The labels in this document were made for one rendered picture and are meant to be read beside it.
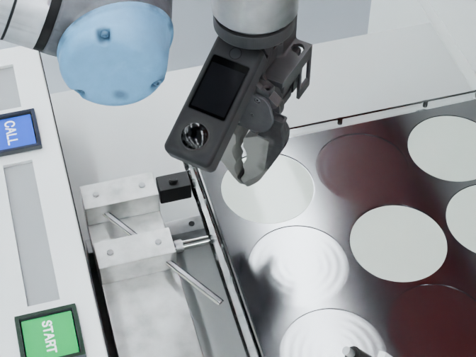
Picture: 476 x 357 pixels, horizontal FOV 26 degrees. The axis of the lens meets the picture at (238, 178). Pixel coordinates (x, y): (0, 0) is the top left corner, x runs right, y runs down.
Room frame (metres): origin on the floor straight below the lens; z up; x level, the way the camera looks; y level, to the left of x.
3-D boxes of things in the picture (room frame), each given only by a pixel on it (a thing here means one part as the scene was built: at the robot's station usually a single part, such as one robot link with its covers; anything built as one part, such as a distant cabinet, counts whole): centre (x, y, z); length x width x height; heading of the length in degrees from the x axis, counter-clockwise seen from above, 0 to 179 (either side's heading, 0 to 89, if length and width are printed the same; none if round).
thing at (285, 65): (0.70, -0.02, 1.11); 0.09 x 0.08 x 0.12; 151
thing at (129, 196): (0.72, 0.13, 0.89); 0.08 x 0.03 x 0.03; 106
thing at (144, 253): (0.64, 0.11, 0.89); 0.08 x 0.03 x 0.03; 106
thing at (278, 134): (0.67, -0.02, 1.05); 0.05 x 0.02 x 0.09; 61
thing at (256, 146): (0.69, -0.03, 1.01); 0.06 x 0.03 x 0.09; 151
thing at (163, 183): (0.73, 0.07, 0.90); 0.04 x 0.02 x 0.03; 106
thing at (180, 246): (0.66, 0.05, 0.89); 0.05 x 0.01 x 0.01; 106
